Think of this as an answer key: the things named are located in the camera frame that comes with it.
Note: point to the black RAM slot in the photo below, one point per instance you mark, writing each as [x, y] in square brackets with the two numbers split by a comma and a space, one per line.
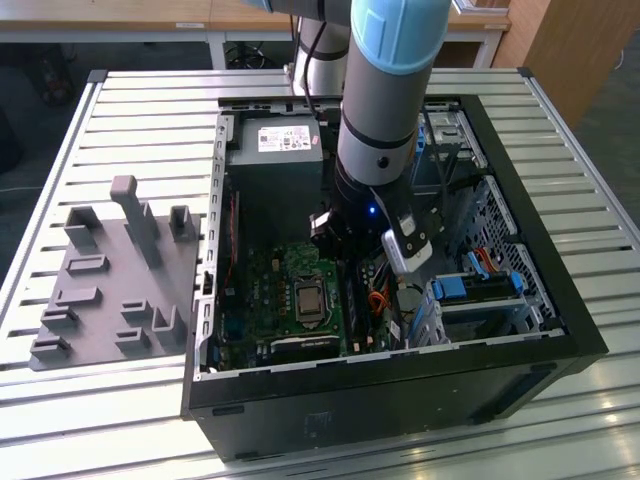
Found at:
[356, 345]

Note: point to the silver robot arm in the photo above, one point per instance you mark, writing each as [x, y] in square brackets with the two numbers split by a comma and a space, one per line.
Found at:
[380, 100]

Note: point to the perforated silver drive cage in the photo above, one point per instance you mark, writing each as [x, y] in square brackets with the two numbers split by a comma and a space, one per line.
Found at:
[500, 220]

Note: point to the CPU socket with silver CPU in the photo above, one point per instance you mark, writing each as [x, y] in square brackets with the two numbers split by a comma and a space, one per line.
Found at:
[309, 300]

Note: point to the black camera bracket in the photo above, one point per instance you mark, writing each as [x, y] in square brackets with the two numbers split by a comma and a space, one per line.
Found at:
[395, 205]

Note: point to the hard disk in blue carrier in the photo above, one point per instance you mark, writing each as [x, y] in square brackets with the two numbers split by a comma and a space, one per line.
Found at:
[450, 289]

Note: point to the round grey speaker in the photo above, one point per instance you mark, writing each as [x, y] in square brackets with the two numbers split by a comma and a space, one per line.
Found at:
[410, 297]

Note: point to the green motherboard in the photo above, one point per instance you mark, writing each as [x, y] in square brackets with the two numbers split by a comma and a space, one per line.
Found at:
[260, 280]

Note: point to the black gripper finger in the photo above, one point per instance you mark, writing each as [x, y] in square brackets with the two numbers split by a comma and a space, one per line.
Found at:
[327, 230]

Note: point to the white frame object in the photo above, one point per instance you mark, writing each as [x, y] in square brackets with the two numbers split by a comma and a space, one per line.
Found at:
[464, 4]

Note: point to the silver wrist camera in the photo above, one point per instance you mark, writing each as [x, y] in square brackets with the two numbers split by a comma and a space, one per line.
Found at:
[400, 255]

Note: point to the silver drive bay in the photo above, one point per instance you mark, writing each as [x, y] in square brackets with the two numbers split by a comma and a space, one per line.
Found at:
[450, 135]

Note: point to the wooden cabinet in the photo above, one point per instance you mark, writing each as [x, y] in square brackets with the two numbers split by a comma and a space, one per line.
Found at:
[575, 50]

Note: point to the installed RAM stick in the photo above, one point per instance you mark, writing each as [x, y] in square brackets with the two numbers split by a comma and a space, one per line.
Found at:
[366, 310]

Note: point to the grey power supply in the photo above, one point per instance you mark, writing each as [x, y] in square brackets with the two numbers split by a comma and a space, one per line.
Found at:
[275, 195]

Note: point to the black PC case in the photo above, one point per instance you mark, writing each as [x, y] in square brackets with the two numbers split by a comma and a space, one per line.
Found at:
[350, 415]

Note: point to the grey parts rack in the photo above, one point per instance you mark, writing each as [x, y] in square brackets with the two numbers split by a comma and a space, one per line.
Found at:
[110, 300]

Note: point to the black graphics card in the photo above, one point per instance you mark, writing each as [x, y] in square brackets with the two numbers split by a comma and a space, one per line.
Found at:
[305, 347]

